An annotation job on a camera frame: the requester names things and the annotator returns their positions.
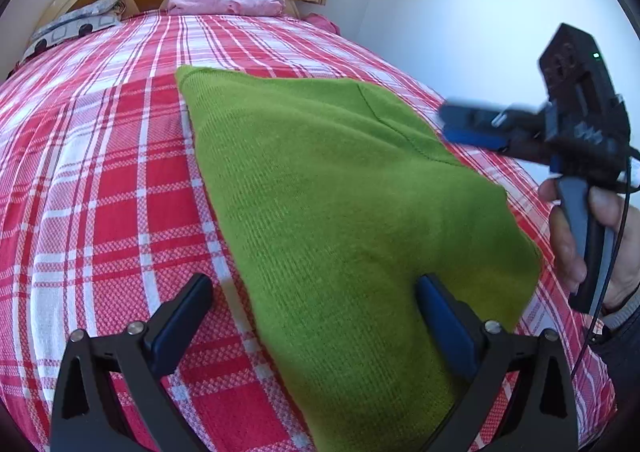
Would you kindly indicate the person's right hand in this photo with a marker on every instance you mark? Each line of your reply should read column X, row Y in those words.
column 565, row 242

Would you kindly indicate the grey patterned pillow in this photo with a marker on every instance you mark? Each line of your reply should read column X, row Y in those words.
column 65, row 29

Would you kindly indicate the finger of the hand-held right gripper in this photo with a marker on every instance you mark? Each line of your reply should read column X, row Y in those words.
column 475, row 126

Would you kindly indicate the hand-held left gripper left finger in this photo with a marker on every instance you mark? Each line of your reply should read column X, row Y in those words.
column 170, row 332

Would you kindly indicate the pink cloth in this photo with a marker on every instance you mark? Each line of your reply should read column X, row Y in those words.
column 322, row 22

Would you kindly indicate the green knitted sweater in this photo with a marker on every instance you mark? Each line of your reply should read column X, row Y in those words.
column 325, row 192

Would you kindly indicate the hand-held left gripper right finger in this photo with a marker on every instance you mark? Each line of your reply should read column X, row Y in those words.
column 442, row 322

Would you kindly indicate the person's right forearm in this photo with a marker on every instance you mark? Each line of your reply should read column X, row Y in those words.
column 620, row 357

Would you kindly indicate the red plaid bed sheet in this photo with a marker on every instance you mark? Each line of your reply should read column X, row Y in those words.
column 100, row 171

